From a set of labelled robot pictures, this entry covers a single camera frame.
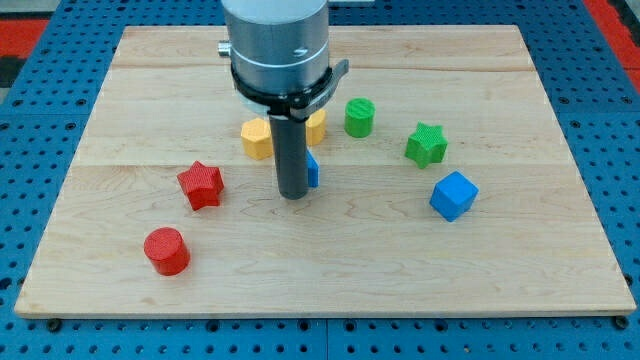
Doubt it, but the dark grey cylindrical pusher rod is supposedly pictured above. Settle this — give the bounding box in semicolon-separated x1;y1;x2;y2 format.
269;115;308;200

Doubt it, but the black clamp ring mount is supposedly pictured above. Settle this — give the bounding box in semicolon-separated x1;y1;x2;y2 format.
231;59;349;121

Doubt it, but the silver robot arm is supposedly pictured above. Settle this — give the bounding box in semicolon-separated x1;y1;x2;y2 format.
218;0;349;200

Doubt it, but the red star block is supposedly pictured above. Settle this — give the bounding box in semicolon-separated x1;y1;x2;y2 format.
177;161;224;211

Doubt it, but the green star block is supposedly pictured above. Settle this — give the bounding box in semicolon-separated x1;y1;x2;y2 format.
405;122;448;169

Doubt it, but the blue cube block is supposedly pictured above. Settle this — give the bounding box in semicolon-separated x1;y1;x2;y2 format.
429;171;479;222

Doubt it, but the yellow block behind rod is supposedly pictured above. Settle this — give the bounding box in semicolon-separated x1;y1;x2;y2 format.
306;109;327;146

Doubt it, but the yellow hexagon block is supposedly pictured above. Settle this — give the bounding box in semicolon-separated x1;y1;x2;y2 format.
241;118;274;160

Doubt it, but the blue block behind rod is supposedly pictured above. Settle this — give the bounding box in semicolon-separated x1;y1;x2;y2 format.
306;150;320;188

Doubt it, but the green cylinder block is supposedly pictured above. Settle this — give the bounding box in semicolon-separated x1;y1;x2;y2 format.
344;98;376;138

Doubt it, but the wooden board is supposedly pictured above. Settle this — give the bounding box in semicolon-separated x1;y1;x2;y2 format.
15;25;636;319

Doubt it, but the red cylinder block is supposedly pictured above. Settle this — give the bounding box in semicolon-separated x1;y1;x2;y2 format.
143;227;191;276

